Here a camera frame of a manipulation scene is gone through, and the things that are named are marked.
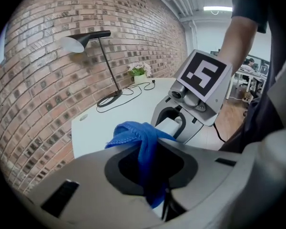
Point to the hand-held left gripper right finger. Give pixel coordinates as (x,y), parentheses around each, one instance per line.
(212,175)

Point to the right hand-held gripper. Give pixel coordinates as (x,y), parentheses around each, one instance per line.
(205,73)

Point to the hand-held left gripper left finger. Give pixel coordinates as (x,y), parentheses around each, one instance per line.
(85,187)

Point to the blue cloth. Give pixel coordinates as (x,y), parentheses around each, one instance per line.
(145,132)

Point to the person's right forearm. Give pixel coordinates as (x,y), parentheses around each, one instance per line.
(238,44)

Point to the potted flowers in white pot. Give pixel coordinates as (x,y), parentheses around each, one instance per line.
(139,74)

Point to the white office desk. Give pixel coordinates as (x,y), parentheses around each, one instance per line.
(248,74)

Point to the black desk lamp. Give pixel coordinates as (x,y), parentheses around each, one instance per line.
(95,36)

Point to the ceiling tube light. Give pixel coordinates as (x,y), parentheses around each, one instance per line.
(218,8)

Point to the person's dark clothing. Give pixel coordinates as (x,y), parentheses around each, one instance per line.
(276,56)

